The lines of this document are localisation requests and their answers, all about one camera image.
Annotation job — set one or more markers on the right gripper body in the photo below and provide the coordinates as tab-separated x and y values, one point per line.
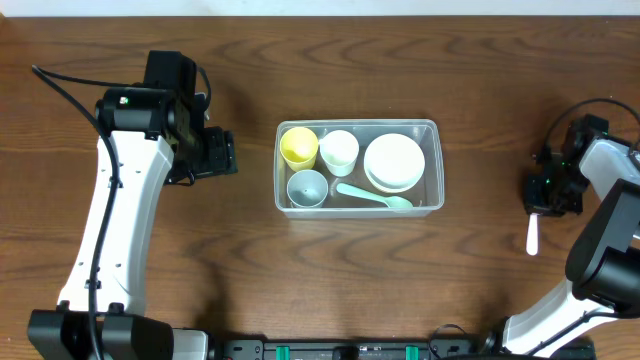
542	201

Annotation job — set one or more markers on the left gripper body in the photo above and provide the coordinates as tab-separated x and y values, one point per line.
220	151

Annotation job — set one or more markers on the white plastic fork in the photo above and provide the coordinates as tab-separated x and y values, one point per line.
532	238

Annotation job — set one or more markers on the yellow plastic cup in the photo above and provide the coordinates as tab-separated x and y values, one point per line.
299	147

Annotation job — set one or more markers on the grey plastic cup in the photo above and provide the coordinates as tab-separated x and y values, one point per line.
307	189

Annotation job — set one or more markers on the white plastic cup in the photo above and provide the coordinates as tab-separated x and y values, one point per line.
339	150

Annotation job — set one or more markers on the mint green plastic spoon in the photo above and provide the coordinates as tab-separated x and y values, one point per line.
394	202

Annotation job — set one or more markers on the white plastic bowl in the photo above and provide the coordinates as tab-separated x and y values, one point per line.
394	159

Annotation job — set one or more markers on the yellow plastic bowl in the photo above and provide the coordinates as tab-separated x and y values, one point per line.
388	188

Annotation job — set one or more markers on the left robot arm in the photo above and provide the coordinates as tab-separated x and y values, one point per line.
152	134

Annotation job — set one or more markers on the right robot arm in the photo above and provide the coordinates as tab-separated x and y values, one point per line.
601	282

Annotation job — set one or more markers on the clear plastic container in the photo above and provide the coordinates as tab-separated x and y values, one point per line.
427	195

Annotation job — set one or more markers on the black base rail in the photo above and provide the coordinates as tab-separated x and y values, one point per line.
439	349

